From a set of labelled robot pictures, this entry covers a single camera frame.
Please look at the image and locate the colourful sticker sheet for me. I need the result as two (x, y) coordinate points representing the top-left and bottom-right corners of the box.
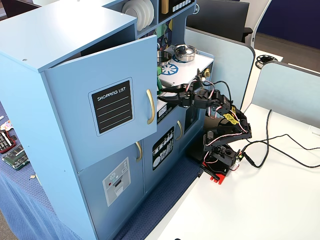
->
(0, 119), (15, 131)

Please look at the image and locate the green circuit board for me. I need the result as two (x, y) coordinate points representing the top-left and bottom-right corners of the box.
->
(2, 145), (29, 171)

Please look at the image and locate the light blue toy kitchen cabinet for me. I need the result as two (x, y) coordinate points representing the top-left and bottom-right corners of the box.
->
(0, 0), (215, 240)

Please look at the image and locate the yellow tag on arm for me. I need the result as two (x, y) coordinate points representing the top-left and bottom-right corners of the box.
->
(222, 113), (239, 125)

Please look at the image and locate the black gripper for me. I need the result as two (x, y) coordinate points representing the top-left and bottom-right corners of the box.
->
(156, 74), (216, 109)

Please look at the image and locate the blue shopping list cabinet door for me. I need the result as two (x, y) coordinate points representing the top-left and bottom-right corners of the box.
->
(43, 34), (158, 174)

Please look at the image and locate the green plastic toy piece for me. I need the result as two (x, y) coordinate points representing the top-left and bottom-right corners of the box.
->
(156, 65), (164, 95)

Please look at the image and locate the small steel pot with lid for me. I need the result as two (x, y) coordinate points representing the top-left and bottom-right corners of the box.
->
(172, 44), (199, 63)

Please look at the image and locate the black power cable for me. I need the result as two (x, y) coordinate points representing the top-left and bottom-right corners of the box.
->
(240, 133), (320, 169)

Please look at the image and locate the red screwdriver bit box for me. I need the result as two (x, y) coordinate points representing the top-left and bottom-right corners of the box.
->
(0, 129), (17, 154)

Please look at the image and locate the black dishwasher rack sticker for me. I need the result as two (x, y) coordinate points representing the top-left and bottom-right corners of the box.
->
(151, 126), (175, 172)

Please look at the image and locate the blue woven cloth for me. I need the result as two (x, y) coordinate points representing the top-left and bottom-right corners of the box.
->
(0, 99), (201, 240)

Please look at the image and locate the grey ice dispenser sticker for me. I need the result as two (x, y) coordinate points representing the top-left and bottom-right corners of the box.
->
(102, 156), (132, 207)

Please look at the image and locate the gold curved door handle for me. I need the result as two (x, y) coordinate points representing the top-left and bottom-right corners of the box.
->
(175, 120), (184, 142)
(135, 141), (143, 164)

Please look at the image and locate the blue dishwasher cabinet door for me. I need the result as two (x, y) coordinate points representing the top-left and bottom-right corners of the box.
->
(141, 107), (185, 196)

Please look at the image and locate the red robot base clamp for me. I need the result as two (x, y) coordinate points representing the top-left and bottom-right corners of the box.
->
(200, 161), (227, 186)

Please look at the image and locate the black usb cable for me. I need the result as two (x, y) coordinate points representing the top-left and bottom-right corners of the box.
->
(243, 108), (273, 169)

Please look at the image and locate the light blue desk divider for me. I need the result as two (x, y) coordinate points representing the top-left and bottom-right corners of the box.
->
(184, 26), (256, 111)
(250, 60), (320, 126)

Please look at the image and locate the black filament spool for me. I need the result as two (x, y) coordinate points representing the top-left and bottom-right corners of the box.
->
(255, 55), (279, 69)

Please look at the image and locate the stack of white plates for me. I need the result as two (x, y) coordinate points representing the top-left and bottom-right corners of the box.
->
(121, 0), (155, 31)

